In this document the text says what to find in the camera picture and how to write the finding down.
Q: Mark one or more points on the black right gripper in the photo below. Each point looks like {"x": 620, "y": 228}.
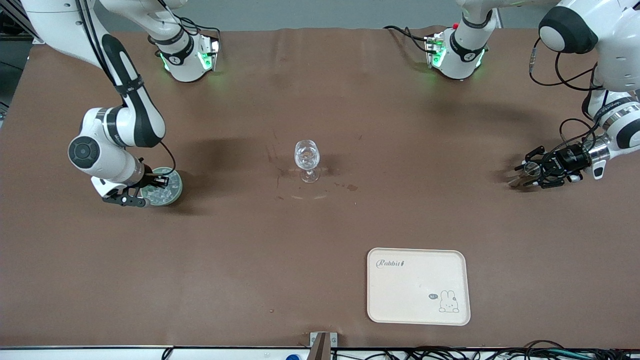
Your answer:
{"x": 148, "y": 177}

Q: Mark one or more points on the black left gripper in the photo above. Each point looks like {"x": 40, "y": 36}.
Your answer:
{"x": 569, "y": 158}

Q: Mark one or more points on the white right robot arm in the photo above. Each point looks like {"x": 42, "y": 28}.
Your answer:
{"x": 100, "y": 155}

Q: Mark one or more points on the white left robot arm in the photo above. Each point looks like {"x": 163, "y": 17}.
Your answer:
{"x": 620, "y": 30}

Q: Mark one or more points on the pile of clear ice cubes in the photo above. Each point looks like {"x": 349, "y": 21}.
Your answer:
{"x": 162, "y": 194}

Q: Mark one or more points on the clear wine glass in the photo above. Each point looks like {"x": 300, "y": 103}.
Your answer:
{"x": 306, "y": 155}

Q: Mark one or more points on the green round bowl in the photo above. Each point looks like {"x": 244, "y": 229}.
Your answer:
{"x": 175, "y": 195}

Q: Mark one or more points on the brown table mat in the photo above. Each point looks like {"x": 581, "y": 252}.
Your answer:
{"x": 200, "y": 275}

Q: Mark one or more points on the cream rabbit print tray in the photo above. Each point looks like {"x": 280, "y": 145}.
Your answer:
{"x": 415, "y": 285}

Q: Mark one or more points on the blue bottle cap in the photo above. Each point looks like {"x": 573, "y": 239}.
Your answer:
{"x": 294, "y": 357}

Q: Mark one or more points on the brown upright bar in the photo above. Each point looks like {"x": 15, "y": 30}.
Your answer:
{"x": 320, "y": 350}

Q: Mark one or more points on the aluminium frame profile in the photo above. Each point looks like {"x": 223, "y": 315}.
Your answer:
{"x": 20, "y": 25}

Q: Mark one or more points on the grey metal bracket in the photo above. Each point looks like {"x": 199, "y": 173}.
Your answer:
{"x": 334, "y": 340}

